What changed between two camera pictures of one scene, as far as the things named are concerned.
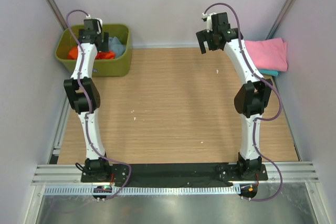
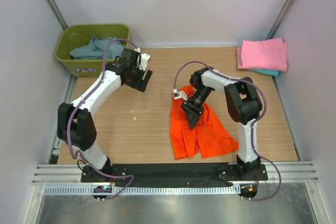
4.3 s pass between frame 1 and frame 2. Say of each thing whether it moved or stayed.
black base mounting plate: stayed
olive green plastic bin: stayed
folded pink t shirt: stayed
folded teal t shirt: stayed
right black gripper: moved
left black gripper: moved
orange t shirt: moved
